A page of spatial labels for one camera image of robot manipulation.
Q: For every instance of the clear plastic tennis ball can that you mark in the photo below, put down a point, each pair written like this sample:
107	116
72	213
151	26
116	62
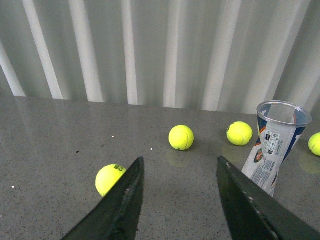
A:
280	125

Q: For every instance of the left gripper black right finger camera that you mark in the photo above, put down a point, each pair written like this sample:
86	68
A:
252	214

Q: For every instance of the centre yellow tennis ball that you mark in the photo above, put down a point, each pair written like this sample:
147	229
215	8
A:
181	137

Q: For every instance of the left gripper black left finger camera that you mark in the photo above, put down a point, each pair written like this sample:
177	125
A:
116	217

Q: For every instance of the yellow tennis ball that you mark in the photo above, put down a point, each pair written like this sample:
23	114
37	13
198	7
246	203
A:
314	144
239	133
181	137

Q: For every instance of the far right yellow tennis ball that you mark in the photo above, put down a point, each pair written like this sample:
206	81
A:
314	144

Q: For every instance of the white pleated curtain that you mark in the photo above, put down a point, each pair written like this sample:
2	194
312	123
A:
213	55

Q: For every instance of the tennis ball near left finger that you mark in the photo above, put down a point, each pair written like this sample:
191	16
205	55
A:
107	177

